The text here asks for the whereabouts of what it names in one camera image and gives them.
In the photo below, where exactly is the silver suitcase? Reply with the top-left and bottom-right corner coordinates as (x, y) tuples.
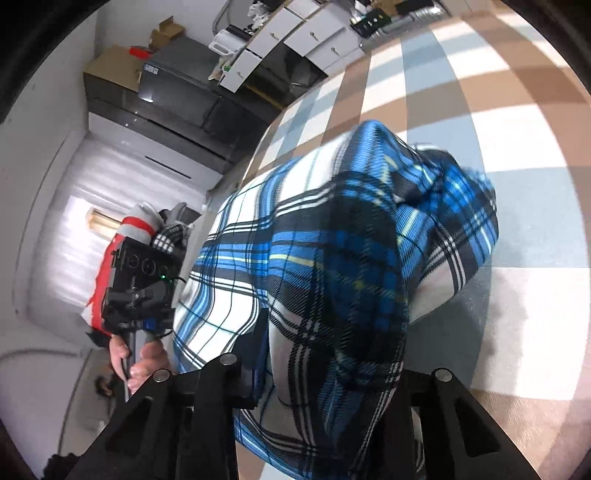
(382, 7), (446, 34)

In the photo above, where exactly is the brown white checked bed sheet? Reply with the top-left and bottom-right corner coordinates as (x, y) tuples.
(203, 0), (591, 480)

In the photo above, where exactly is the large cardboard box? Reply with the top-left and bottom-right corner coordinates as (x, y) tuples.
(83, 45), (145, 93)

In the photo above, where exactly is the white appliance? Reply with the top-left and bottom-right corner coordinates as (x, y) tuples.
(208, 25), (246, 55)

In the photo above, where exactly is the person's left hand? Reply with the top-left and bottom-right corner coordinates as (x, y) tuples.
(108, 333), (171, 395)

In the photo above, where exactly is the dark glossy fridge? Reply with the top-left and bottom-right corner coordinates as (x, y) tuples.
(83, 36), (286, 175)

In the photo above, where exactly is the black crate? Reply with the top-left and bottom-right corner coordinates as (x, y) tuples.
(351, 8), (394, 38)

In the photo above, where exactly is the black white checked cloth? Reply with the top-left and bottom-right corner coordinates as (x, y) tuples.
(154, 223), (186, 253)

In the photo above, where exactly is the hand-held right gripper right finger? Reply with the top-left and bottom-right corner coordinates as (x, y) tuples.
(376, 367), (543, 480)

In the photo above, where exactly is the open small cardboard box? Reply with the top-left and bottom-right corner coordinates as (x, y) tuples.
(147, 16), (186, 50)

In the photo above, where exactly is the blue plaid shirt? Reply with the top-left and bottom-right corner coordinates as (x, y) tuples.
(171, 119), (501, 480)

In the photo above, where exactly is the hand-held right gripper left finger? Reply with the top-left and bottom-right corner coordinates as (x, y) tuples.
(65, 331), (271, 480)

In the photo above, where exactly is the white drawer cabinet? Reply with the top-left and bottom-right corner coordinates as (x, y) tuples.
(218, 0), (366, 94)

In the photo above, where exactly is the red white garment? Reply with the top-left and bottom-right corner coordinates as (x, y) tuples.
(82, 202), (161, 334)

